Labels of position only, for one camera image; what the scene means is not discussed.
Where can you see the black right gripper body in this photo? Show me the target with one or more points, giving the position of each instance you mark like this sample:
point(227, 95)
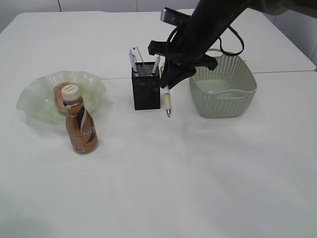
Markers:
point(189, 54)

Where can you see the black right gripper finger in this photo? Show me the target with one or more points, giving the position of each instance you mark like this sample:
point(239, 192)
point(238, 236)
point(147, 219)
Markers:
point(179, 73)
point(168, 74)

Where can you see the white grey grip pen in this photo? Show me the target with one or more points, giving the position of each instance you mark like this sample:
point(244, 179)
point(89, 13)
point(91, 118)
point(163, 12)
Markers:
point(156, 65)

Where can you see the cream barrel pen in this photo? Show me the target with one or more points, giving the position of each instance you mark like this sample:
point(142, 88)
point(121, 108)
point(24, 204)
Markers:
point(167, 100)

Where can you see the clear plastic ruler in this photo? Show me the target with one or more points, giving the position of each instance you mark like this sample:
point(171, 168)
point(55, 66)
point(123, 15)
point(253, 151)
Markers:
point(137, 55)

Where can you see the blue-grey grip pen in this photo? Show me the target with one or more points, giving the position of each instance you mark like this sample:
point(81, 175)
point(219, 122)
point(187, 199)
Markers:
point(133, 63)

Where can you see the brown coffee drink bottle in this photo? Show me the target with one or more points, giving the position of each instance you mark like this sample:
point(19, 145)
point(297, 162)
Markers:
point(79, 123)

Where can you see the sugared bread bun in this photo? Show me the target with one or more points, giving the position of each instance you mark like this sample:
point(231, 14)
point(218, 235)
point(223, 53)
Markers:
point(58, 98)

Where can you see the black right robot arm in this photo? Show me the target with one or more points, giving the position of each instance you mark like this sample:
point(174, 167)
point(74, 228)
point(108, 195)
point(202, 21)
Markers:
point(212, 17)

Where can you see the black mesh pen holder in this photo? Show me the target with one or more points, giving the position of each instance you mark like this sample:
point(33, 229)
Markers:
point(146, 88)

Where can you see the grey-green woven plastic basket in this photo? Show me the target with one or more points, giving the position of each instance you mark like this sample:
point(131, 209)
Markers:
point(224, 92)

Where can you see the pale green wavy glass plate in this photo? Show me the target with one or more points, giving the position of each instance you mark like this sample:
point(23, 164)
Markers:
point(37, 99)

